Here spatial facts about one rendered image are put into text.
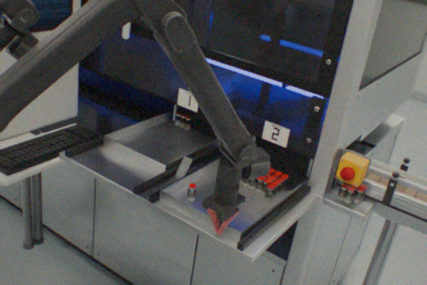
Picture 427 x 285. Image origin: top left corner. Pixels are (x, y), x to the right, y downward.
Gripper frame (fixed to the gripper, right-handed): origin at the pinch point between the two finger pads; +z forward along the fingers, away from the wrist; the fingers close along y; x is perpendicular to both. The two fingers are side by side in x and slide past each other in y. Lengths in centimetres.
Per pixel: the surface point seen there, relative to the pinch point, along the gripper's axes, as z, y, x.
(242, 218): 1.5, 11.3, -0.6
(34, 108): 1, 12, 89
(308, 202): 1.5, 33.2, -10.0
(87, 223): 64, 39, 88
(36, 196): 47, 21, 99
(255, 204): 1.5, 19.7, 0.6
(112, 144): 0, 13, 50
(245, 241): -0.3, 0.7, -7.6
